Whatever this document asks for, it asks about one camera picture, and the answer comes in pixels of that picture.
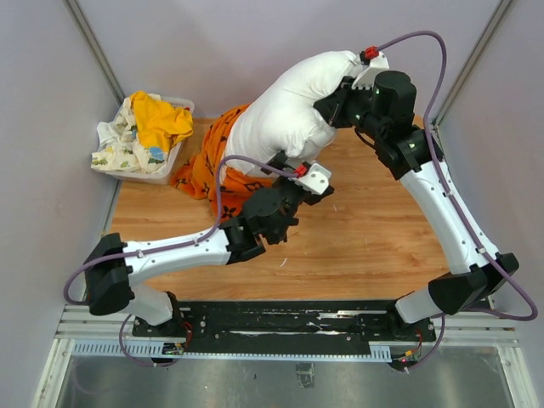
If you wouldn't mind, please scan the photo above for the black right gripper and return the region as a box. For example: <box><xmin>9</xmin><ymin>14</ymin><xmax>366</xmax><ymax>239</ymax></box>
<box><xmin>314</xmin><ymin>76</ymin><xmax>386</xmax><ymax>142</ymax></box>

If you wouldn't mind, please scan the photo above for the white pillow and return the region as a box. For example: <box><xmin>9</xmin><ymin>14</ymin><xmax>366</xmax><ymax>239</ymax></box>
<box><xmin>224</xmin><ymin>51</ymin><xmax>363</xmax><ymax>163</ymax></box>

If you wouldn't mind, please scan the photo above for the orange flower-pattern pillowcase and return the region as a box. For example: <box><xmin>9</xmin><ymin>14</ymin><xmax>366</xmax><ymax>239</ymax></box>
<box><xmin>170</xmin><ymin>105</ymin><xmax>274</xmax><ymax>221</ymax></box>

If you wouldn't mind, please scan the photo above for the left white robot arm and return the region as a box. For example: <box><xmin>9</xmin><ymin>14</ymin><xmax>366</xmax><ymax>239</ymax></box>
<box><xmin>84</xmin><ymin>153</ymin><xmax>334</xmax><ymax>337</ymax></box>

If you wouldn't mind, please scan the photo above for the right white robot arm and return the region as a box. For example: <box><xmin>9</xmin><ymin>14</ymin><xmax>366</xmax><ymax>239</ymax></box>
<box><xmin>314</xmin><ymin>71</ymin><xmax>519</xmax><ymax>340</ymax></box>

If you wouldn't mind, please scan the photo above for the white plastic basket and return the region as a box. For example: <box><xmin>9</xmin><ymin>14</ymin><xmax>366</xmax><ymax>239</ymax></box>
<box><xmin>94</xmin><ymin>95</ymin><xmax>196</xmax><ymax>186</ymax></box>

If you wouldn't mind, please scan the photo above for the yellow cloth in basket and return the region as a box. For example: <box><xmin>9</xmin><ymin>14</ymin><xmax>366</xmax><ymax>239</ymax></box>
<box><xmin>129</xmin><ymin>91</ymin><xmax>194</xmax><ymax>153</ymax></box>

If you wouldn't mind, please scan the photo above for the white printed cloth in basket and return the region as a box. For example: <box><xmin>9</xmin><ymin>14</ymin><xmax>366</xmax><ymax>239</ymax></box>
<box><xmin>91</xmin><ymin>98</ymin><xmax>170</xmax><ymax>174</ymax></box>

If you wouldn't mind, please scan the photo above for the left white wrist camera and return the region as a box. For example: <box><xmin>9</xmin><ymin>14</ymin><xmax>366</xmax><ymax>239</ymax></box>
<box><xmin>291</xmin><ymin>161</ymin><xmax>332</xmax><ymax>196</ymax></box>

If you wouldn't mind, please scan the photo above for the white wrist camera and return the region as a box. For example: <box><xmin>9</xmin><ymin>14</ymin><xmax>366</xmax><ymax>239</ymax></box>
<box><xmin>291</xmin><ymin>161</ymin><xmax>332</xmax><ymax>196</ymax></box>
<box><xmin>351</xmin><ymin>46</ymin><xmax>389</xmax><ymax>90</ymax></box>

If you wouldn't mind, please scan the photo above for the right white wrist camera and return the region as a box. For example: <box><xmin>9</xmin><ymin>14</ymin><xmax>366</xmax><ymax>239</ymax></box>
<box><xmin>351</xmin><ymin>46</ymin><xmax>389</xmax><ymax>90</ymax></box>

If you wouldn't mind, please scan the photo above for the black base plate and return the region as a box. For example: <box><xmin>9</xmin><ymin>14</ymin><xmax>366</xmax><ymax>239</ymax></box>
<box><xmin>132</xmin><ymin>300</ymin><xmax>436</xmax><ymax>358</ymax></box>

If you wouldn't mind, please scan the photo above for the aluminium rail frame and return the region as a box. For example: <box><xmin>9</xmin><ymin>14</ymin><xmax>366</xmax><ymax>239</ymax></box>
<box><xmin>33</xmin><ymin>300</ymin><xmax>537</xmax><ymax>407</ymax></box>

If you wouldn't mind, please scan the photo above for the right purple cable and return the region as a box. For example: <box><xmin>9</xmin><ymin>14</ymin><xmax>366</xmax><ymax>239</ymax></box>
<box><xmin>359</xmin><ymin>30</ymin><xmax>539</xmax><ymax>375</ymax></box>

